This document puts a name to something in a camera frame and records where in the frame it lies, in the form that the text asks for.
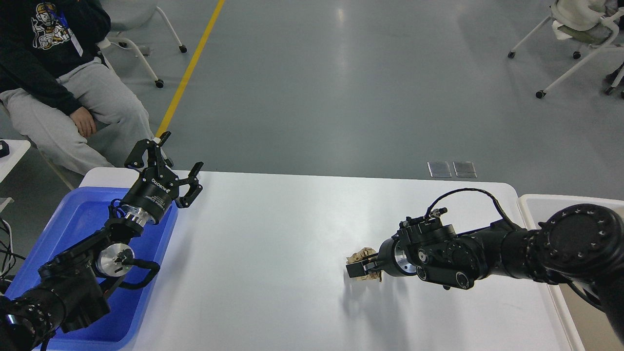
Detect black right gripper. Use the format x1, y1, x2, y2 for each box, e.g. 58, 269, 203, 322
346, 238, 405, 278

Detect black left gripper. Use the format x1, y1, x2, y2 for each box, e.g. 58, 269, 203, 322
120, 131, 204, 225

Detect brown paper ball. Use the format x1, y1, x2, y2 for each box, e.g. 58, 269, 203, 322
346, 247, 383, 282

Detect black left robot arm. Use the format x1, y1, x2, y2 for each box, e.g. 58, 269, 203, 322
1, 131, 203, 351

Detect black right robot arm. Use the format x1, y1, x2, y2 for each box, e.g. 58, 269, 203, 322
346, 197, 624, 340

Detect blue plastic bin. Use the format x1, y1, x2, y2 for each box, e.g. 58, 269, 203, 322
6, 187, 178, 351

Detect left metal floor plate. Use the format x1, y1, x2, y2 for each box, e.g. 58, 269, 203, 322
427, 161, 452, 178

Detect metal floor plate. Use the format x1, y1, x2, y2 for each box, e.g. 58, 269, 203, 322
427, 161, 452, 178
452, 161, 478, 178

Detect seated person in black hoodie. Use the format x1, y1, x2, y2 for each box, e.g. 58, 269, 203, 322
0, 0, 154, 175

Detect right metal floor plate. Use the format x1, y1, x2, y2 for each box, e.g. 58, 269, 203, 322
452, 161, 478, 178

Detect white side table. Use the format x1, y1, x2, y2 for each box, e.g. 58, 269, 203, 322
0, 138, 31, 182

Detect black object on side table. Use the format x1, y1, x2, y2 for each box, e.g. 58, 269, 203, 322
0, 140, 10, 158

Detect white chair left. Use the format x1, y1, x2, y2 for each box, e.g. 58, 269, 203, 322
100, 0, 188, 88

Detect white chair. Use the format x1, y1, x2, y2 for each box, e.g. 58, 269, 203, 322
507, 0, 623, 98
100, 0, 188, 88

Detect white plastic bin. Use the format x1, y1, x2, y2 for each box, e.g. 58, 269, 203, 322
518, 194, 624, 351

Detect white chair right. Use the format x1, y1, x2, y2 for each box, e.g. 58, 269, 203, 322
507, 0, 623, 98

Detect cables at left edge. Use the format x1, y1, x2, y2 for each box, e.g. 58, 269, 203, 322
0, 214, 25, 293

